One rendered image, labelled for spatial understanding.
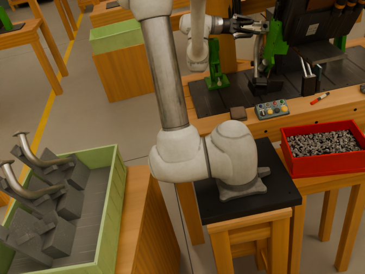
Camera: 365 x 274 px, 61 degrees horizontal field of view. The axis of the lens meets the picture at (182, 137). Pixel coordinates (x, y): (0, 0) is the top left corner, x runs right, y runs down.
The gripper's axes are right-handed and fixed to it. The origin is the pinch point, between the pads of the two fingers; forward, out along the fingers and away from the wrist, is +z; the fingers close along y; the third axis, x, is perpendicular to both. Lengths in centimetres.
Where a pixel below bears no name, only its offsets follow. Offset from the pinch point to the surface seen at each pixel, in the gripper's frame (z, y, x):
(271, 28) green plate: 4.4, -2.3, -4.6
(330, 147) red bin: 18, -64, -24
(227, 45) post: -8.2, 3.7, 30.5
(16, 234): -102, -94, -28
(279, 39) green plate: 7.0, -9.2, -7.4
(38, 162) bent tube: -102, -69, -9
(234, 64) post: -1.4, -4.9, 38.8
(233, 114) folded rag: -14.6, -45.0, 2.3
